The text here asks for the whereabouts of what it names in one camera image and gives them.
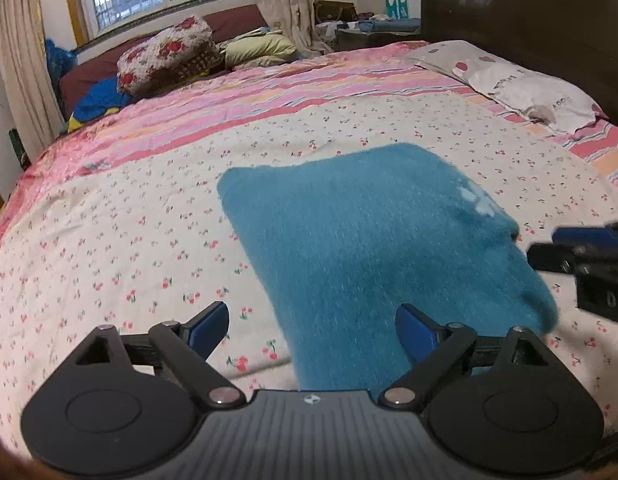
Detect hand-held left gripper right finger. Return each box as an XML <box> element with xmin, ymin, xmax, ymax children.
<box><xmin>379</xmin><ymin>303</ymin><xmax>551</xmax><ymax>410</ymax></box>

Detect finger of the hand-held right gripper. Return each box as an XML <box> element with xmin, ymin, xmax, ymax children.
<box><xmin>553</xmin><ymin>219</ymin><xmax>618</xmax><ymax>250</ymax></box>
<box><xmin>526</xmin><ymin>242</ymin><xmax>591</xmax><ymax>277</ymax></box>

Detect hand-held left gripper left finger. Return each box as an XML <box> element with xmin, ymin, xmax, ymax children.
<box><xmin>74</xmin><ymin>301</ymin><xmax>248</xmax><ymax>408</ymax></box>

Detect teal fluffy towel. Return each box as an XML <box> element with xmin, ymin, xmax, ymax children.
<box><xmin>216</xmin><ymin>142</ymin><xmax>560</xmax><ymax>393</ymax></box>

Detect folded blue clothes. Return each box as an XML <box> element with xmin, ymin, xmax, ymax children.
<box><xmin>358</xmin><ymin>17</ymin><xmax>422</xmax><ymax>34</ymax></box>

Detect white dotted pillow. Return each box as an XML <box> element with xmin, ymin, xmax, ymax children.
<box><xmin>404</xmin><ymin>40</ymin><xmax>611</xmax><ymax>137</ymax></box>

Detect dark wooden headboard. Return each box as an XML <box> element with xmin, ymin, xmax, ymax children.
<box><xmin>420</xmin><ymin>0</ymin><xmax>618</xmax><ymax>133</ymax></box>

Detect blue and yellow cloth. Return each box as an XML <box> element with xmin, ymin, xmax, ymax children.
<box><xmin>66</xmin><ymin>77</ymin><xmax>136</xmax><ymax>134</ymax></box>

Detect dark green object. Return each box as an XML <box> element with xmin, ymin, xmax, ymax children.
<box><xmin>9</xmin><ymin>127</ymin><xmax>32</xmax><ymax>172</ymax></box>

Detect red floral pillow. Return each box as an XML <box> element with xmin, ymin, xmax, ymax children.
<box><xmin>116</xmin><ymin>15</ymin><xmax>226</xmax><ymax>99</ymax></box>

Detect dark nightstand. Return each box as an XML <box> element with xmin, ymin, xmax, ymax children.
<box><xmin>335</xmin><ymin>27</ymin><xmax>423</xmax><ymax>54</ymax></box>

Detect yellow-green pillow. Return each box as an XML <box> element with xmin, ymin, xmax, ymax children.
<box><xmin>223</xmin><ymin>30</ymin><xmax>298</xmax><ymax>69</ymax></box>

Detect maroon sofa cushion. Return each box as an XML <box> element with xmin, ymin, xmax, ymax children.
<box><xmin>59</xmin><ymin>4</ymin><xmax>270</xmax><ymax>117</ymax></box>

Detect blue plastic bag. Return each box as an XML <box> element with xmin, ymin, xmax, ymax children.
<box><xmin>45</xmin><ymin>37</ymin><xmax>78</xmax><ymax>79</ymax></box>

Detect cream curtain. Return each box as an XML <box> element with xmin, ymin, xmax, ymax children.
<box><xmin>0</xmin><ymin>0</ymin><xmax>66</xmax><ymax>162</ymax></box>
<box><xmin>250</xmin><ymin>0</ymin><xmax>336</xmax><ymax>59</ymax></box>

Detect brown handbag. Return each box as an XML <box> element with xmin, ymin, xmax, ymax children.
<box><xmin>313</xmin><ymin>0</ymin><xmax>358</xmax><ymax>26</ymax></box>

